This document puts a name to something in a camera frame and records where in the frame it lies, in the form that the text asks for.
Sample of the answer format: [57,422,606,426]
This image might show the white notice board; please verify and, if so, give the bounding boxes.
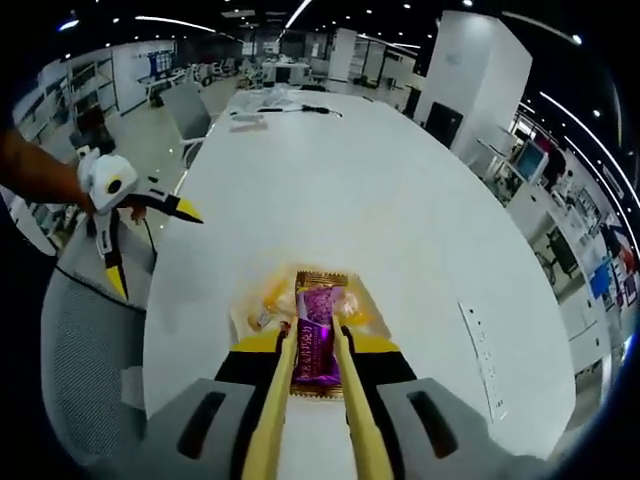
[112,42,179,111]

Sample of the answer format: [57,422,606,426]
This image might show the beige food tongs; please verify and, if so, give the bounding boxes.
[240,319,399,480]

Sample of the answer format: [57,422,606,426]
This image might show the beige hexagonal container tray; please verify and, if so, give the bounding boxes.
[228,263,395,351]

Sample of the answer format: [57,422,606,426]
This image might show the purple snack packet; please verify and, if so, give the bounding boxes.
[290,269,349,400]

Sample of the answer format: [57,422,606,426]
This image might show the short black cord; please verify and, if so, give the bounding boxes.
[257,102,345,120]

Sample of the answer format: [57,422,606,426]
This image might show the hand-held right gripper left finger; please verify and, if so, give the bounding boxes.
[144,332,289,480]

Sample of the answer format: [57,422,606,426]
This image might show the white table socket strip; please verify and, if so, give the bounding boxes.
[457,299,509,424]

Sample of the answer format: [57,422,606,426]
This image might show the colourful wall display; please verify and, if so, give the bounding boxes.
[587,219,640,314]

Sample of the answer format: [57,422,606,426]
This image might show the orange snack packet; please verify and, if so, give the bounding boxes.
[339,292,374,326]
[262,277,296,311]

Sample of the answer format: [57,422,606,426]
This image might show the black office chair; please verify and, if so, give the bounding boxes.
[534,227,584,286]

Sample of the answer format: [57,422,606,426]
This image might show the white screen kiosk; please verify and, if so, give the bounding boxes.
[517,139,549,181]

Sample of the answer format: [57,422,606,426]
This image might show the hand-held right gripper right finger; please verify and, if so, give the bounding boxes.
[342,329,501,480]

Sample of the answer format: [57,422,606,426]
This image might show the grey mesh office chair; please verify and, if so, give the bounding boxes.
[42,234,211,451]

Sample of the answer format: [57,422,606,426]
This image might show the white pillar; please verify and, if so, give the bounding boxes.
[414,10,534,161]

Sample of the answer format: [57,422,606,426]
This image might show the metal storage shelf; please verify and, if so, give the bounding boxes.
[12,42,121,146]

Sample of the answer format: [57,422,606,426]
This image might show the clear plastic bag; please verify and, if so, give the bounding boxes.
[238,87,301,109]

